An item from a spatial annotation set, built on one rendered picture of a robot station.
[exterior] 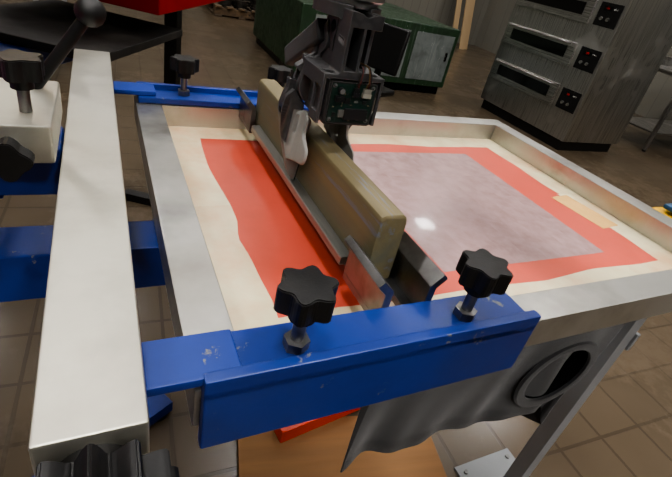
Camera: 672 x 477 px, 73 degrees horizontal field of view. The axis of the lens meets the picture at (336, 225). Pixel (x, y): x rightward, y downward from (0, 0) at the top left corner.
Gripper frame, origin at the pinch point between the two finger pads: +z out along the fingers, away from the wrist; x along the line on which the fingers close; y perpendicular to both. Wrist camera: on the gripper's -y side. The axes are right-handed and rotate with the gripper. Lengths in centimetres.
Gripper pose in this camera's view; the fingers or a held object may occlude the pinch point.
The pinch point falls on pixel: (308, 167)
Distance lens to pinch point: 59.3
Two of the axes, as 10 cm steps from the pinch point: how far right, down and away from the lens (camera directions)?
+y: 4.0, 5.4, -7.4
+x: 9.0, -0.5, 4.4
